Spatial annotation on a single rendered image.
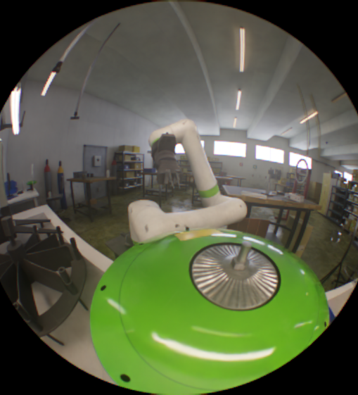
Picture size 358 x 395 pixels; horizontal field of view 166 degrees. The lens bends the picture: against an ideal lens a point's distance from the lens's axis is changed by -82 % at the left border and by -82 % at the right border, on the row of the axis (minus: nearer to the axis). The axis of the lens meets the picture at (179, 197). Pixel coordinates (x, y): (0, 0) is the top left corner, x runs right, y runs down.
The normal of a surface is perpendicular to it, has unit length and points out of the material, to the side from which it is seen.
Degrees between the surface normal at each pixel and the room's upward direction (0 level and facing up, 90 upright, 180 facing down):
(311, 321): 17
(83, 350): 0
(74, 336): 0
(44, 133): 90
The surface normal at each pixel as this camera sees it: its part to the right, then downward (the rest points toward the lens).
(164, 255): -0.14, -0.98
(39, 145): 0.94, 0.12
